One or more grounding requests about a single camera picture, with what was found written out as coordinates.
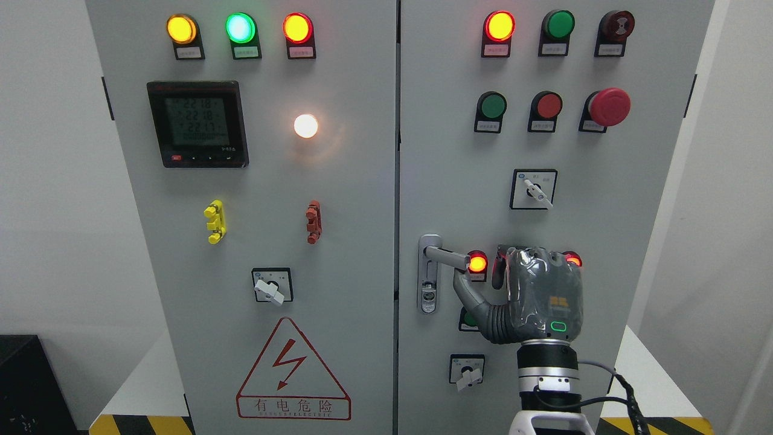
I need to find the grey right cabinet door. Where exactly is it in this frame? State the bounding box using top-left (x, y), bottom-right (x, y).
top-left (396, 1), bottom-right (714, 434)

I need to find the white lit indicator light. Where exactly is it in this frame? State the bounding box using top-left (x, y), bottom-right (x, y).
top-left (293, 113), bottom-right (319, 140)

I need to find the green push button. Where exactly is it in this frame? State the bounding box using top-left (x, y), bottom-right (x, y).
top-left (458, 308), bottom-right (480, 332)
top-left (473, 91), bottom-right (507, 134)

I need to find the red lit indicator left door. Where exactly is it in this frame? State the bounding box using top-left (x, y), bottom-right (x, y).
top-left (283, 11), bottom-right (316, 60)

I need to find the green indicator top right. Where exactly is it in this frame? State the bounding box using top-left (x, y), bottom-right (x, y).
top-left (538, 9), bottom-right (576, 57)

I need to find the lower white-knob selector switch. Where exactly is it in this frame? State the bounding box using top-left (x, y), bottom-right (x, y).
top-left (448, 353), bottom-right (486, 393)

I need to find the red emergency stop mushroom button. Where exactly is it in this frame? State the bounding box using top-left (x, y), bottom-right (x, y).
top-left (578, 86), bottom-right (630, 134)

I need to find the white platform with hazard stripes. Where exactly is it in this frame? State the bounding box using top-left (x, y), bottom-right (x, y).
top-left (89, 327), bottom-right (714, 434)

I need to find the green push button lower left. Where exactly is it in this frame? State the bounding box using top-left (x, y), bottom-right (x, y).
top-left (458, 308), bottom-right (480, 332)

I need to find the red lit indicator top right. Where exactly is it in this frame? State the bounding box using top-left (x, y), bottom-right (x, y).
top-left (480, 9), bottom-right (516, 58)

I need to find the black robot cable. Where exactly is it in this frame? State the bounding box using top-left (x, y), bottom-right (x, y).
top-left (531, 360), bottom-right (652, 435)

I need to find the red lit indicator middle right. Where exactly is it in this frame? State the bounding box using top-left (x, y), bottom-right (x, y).
top-left (563, 251), bottom-right (583, 267)

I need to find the black digital power meter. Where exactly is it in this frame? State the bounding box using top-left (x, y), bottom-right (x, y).
top-left (147, 80), bottom-right (249, 168)

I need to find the red lit indicator middle left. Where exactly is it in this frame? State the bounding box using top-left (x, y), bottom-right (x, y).
top-left (467, 250), bottom-right (488, 283)

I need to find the dark red buzzer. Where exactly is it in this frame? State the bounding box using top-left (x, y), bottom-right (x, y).
top-left (594, 10), bottom-right (635, 57)

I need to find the upper right rotary selector switch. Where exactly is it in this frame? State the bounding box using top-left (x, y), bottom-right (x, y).
top-left (510, 169), bottom-right (558, 210)

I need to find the grey left cabinet door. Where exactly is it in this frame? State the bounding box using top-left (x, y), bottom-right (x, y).
top-left (86, 1), bottom-right (397, 434)

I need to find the silver door handle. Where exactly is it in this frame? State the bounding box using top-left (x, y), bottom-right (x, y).
top-left (417, 234), bottom-right (471, 314)

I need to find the green push button upper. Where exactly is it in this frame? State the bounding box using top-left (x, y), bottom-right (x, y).
top-left (473, 91), bottom-right (507, 134)

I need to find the green lit indicator light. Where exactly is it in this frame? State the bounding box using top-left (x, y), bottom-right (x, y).
top-left (225, 12), bottom-right (262, 60)

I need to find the left door rotary selector switch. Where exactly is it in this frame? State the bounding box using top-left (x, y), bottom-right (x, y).
top-left (251, 267), bottom-right (293, 306)

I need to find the yellow indicator light top left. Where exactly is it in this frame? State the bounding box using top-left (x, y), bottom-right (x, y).
top-left (166, 13), bottom-right (205, 60)

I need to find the black box lower left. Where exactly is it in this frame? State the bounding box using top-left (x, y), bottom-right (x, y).
top-left (1, 334), bottom-right (79, 434)

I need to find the grey cabinet door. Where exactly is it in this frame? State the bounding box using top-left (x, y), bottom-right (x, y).
top-left (396, 1), bottom-right (714, 434)
top-left (86, 1), bottom-right (397, 434)

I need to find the red lit indicator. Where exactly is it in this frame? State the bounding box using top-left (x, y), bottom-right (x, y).
top-left (480, 9), bottom-right (516, 58)
top-left (467, 250), bottom-right (488, 283)
top-left (563, 251), bottom-right (583, 267)

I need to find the red push button upper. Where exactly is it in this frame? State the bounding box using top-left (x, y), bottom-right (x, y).
top-left (527, 91), bottom-right (563, 133)

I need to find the red electric hazard warning sticker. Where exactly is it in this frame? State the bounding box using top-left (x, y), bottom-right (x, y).
top-left (236, 317), bottom-right (351, 421)

